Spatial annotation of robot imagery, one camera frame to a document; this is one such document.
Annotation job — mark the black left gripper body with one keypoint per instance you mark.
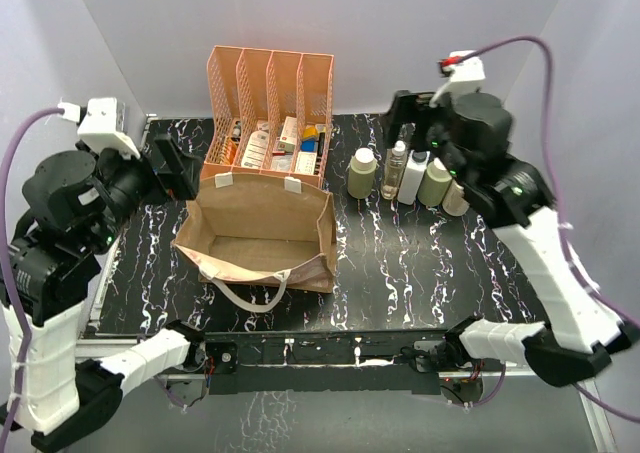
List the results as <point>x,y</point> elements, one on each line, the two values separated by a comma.
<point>130,187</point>

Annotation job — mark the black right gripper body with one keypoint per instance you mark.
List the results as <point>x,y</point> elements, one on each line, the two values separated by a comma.
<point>438,139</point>

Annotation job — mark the clear bottle amber liquid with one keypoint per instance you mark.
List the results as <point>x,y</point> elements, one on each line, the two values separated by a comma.
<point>393,170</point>

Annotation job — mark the white bottle dark grey cap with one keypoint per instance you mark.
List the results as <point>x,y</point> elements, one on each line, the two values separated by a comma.
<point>413,175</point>

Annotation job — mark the green bottle beige cap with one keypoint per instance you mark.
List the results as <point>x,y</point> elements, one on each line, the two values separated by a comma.
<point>454,203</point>
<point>435,184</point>
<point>361,174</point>

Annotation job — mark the brown canvas tote bag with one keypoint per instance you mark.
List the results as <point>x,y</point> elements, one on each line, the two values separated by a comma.
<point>254,236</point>

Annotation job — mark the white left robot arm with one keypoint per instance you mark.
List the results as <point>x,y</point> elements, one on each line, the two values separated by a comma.
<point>63,400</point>

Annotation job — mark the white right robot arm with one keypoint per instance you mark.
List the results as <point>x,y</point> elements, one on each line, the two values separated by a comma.
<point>580,335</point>

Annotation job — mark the orange items in organizer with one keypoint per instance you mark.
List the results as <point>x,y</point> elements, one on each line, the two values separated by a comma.
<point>230,143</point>

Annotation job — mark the white medicine box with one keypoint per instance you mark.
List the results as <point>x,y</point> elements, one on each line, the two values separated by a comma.
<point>255,151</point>

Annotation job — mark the yellow blue small boxes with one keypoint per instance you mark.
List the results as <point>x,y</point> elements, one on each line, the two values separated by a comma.
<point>313,139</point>

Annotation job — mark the pink plastic file organizer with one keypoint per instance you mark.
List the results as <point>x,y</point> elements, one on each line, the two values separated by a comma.
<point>262,87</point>

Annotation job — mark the white red small box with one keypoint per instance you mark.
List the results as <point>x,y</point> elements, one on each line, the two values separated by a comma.
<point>288,137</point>

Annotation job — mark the white box with icons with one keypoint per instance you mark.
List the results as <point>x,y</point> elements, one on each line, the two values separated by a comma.
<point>306,163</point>

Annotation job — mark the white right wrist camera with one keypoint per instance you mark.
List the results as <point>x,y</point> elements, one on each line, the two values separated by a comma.
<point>464,74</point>

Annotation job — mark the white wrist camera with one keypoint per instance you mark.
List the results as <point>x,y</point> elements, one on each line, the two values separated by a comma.
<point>101,125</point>
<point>464,74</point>

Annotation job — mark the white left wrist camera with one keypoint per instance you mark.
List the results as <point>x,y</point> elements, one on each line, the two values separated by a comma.
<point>101,125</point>

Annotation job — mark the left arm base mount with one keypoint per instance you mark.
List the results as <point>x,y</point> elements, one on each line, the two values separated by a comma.
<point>215,358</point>

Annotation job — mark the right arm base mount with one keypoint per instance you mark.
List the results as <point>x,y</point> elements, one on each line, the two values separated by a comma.
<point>440,357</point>

